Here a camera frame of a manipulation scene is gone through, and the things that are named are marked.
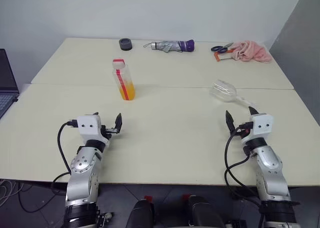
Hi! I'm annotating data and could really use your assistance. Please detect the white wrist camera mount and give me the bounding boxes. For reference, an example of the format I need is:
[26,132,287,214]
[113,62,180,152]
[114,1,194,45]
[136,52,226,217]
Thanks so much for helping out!
[241,113,275,145]
[75,114,111,149]

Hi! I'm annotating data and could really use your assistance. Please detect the bottle with orange juice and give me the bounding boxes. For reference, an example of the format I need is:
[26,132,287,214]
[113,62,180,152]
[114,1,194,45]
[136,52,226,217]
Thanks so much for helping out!
[111,59,137,102]

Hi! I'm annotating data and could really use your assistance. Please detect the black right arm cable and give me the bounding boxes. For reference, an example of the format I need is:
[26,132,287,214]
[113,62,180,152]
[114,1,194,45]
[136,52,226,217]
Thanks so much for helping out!
[223,122,263,209]

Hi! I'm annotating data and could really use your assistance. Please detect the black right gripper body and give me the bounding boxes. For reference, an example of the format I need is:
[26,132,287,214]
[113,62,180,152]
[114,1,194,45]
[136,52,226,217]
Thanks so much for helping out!
[234,121,254,139]

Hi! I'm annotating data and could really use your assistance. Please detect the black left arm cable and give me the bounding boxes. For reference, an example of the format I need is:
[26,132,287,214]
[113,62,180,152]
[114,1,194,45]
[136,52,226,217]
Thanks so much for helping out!
[51,118,79,196]

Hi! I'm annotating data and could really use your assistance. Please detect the orange frame tool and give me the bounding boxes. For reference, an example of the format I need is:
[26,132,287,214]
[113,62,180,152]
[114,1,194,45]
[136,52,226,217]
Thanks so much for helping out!
[213,48,236,63]

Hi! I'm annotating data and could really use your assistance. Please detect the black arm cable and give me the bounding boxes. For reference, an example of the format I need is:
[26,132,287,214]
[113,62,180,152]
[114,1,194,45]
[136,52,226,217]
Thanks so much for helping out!
[51,118,79,196]
[223,122,263,209]

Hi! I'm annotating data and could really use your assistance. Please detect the black floor cable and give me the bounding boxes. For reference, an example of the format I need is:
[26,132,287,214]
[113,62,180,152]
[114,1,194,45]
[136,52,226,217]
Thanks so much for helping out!
[18,182,55,213]

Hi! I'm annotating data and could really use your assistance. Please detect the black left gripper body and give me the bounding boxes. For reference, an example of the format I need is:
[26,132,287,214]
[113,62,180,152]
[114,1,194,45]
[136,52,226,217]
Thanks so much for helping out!
[99,124,120,142]

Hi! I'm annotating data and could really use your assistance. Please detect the folded silver purple umbrella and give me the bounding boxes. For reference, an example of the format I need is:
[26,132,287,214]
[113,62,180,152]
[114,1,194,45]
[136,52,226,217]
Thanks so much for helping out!
[143,39,196,53]

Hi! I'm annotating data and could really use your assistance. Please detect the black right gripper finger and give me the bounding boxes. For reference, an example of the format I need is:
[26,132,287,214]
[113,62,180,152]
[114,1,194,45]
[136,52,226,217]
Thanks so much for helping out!
[225,110,236,134]
[247,105,260,117]

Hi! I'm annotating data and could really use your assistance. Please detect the white floor cables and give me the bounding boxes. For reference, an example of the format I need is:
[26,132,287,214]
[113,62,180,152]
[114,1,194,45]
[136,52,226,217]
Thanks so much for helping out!
[0,179,19,207]

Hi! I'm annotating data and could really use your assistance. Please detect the small metal bracket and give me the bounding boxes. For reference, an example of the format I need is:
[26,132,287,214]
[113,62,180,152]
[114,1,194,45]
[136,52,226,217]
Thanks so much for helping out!
[95,211,114,227]

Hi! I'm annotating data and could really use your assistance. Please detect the dark laptop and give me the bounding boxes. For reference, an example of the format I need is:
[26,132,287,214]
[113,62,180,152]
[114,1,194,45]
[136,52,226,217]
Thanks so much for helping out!
[0,48,20,119]

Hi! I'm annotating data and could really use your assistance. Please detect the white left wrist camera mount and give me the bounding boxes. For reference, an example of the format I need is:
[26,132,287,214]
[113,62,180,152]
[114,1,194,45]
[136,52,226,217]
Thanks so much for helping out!
[75,114,111,149]

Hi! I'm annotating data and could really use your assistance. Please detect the red white bottle cap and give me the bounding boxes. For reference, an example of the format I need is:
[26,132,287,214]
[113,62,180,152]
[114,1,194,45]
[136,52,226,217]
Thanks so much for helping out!
[112,58,127,70]

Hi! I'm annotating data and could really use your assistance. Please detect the clear plastic wine glass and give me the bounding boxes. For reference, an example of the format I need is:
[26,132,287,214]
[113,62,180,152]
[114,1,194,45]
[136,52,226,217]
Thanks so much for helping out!
[209,78,256,109]

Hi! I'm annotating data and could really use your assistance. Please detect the pink towel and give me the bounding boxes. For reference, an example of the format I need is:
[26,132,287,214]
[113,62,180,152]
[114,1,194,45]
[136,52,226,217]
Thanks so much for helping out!
[230,39,274,64]

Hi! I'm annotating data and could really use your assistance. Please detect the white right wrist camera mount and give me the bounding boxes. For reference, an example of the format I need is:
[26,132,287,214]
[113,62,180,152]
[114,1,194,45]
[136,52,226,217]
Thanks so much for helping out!
[241,113,275,145]

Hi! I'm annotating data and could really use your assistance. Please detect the blue handled scissors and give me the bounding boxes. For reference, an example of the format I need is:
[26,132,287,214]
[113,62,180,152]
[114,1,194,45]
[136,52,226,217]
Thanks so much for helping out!
[210,41,235,53]

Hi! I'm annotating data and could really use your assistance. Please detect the dark rounded shape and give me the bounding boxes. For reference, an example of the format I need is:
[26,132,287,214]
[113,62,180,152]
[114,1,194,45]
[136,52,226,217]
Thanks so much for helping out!
[125,199,156,228]
[186,194,227,228]

